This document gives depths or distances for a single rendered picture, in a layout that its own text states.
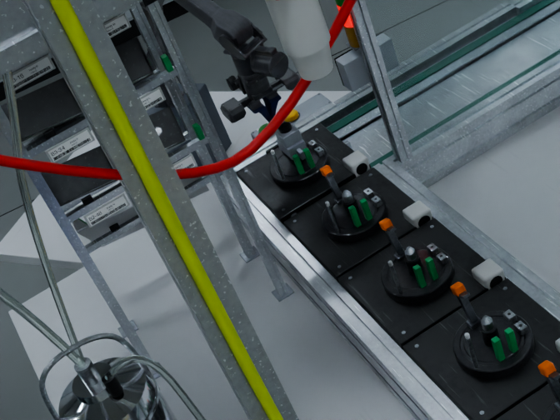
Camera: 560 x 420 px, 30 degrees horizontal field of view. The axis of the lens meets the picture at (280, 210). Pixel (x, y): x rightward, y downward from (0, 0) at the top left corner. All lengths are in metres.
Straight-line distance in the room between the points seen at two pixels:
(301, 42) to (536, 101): 1.65
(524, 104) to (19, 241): 1.34
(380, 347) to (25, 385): 2.05
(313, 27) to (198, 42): 4.32
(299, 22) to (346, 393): 1.26
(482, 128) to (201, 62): 2.76
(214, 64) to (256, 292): 2.75
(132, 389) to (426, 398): 0.62
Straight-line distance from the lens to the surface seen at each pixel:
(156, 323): 2.37
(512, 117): 2.48
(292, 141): 2.34
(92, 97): 0.88
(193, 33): 5.30
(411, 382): 1.89
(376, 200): 2.19
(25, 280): 4.23
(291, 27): 0.88
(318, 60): 0.90
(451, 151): 2.41
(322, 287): 2.11
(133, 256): 2.58
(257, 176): 2.45
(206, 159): 2.24
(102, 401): 1.43
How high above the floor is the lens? 2.38
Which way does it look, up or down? 37 degrees down
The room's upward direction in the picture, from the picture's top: 23 degrees counter-clockwise
